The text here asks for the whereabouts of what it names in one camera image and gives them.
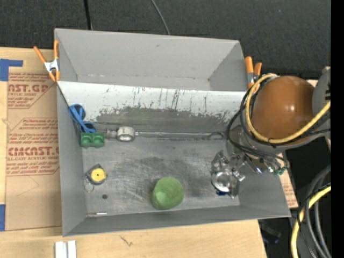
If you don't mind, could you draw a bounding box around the clear round glass thing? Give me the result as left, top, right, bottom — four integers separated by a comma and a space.
211, 170, 232, 196

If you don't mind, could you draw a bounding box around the grey metal bin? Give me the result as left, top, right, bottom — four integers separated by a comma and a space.
53, 27, 292, 238

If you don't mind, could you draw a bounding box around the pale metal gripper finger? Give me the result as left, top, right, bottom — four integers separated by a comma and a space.
227, 175, 240, 199
211, 150, 230, 173

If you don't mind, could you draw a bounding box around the yellow and grey tape measure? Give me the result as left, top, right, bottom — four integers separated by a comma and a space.
83, 163, 109, 193

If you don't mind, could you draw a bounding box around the green felt cup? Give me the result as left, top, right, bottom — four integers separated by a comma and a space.
149, 176, 185, 211

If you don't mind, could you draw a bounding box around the brown cardboard board red print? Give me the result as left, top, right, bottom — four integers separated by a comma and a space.
0, 46, 299, 232

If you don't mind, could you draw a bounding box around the silver round metal tool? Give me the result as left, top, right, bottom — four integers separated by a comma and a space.
104, 126, 140, 142

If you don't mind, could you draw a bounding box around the green toy block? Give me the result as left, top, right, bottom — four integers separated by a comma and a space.
80, 132, 106, 148

